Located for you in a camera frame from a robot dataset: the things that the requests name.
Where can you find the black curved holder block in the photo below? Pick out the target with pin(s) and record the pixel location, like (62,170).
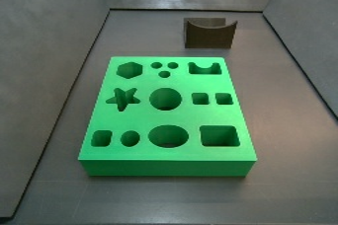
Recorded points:
(209,33)

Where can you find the green shape sorter block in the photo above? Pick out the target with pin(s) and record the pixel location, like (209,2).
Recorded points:
(167,120)

